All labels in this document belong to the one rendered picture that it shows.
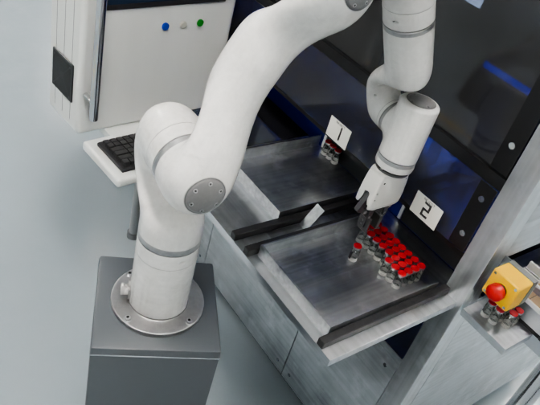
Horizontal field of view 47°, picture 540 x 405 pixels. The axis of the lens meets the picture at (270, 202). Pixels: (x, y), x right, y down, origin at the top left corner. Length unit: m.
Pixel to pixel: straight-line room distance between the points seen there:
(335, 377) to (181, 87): 1.01
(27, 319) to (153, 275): 1.26
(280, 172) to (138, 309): 0.64
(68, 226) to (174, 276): 1.60
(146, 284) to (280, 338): 1.03
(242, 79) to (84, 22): 0.79
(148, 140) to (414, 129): 0.52
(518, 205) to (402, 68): 0.41
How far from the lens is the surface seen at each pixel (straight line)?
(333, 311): 1.38
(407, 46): 1.13
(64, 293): 2.48
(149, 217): 1.12
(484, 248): 1.46
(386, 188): 1.35
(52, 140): 3.25
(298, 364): 2.14
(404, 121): 1.27
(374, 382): 1.87
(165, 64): 1.89
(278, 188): 1.66
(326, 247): 1.52
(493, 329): 1.54
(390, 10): 1.11
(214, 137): 0.98
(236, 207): 1.56
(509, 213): 1.40
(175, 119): 1.07
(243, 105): 0.99
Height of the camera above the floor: 1.84
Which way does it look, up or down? 37 degrees down
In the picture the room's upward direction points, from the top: 17 degrees clockwise
